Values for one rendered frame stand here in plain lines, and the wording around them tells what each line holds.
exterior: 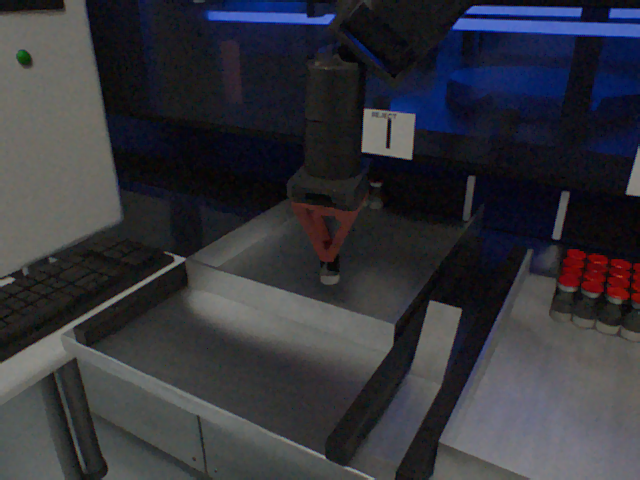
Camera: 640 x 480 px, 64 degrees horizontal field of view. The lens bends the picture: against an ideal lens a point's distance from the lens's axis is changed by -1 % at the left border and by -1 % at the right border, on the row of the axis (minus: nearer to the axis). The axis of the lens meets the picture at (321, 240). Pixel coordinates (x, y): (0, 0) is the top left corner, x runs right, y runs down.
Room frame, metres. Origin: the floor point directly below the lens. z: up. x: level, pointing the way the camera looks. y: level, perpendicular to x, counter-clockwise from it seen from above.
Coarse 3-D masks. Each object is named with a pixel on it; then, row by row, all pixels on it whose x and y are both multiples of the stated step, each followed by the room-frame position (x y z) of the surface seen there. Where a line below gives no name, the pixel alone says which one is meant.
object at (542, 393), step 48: (528, 288) 0.51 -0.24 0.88; (528, 336) 0.42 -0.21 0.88; (576, 336) 0.42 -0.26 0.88; (480, 384) 0.35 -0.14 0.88; (528, 384) 0.35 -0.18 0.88; (576, 384) 0.35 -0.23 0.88; (624, 384) 0.35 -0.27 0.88; (480, 432) 0.30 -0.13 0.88; (528, 432) 0.30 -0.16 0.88; (576, 432) 0.30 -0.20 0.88; (624, 432) 0.30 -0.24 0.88
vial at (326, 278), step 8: (336, 256) 0.49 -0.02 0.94; (320, 264) 0.50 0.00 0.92; (328, 264) 0.49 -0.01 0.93; (336, 264) 0.49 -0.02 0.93; (320, 272) 0.50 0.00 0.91; (328, 272) 0.49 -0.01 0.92; (336, 272) 0.49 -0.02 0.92; (320, 280) 0.50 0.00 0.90; (328, 280) 0.49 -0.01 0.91; (336, 280) 0.49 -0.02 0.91
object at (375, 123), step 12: (372, 120) 0.70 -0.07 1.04; (384, 120) 0.69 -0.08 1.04; (396, 120) 0.68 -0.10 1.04; (408, 120) 0.67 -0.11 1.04; (372, 132) 0.69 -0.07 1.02; (384, 132) 0.69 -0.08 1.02; (396, 132) 0.68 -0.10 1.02; (408, 132) 0.67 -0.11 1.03; (372, 144) 0.69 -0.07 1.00; (384, 144) 0.69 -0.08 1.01; (396, 144) 0.68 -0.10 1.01; (408, 144) 0.67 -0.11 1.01; (396, 156) 0.68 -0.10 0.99; (408, 156) 0.67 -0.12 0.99
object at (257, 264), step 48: (240, 240) 0.61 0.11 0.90; (288, 240) 0.64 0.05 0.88; (384, 240) 0.64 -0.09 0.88; (432, 240) 0.64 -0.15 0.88; (240, 288) 0.49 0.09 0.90; (288, 288) 0.52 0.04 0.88; (336, 288) 0.52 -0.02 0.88; (384, 288) 0.52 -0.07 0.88; (432, 288) 0.50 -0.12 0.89; (384, 336) 0.40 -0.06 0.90
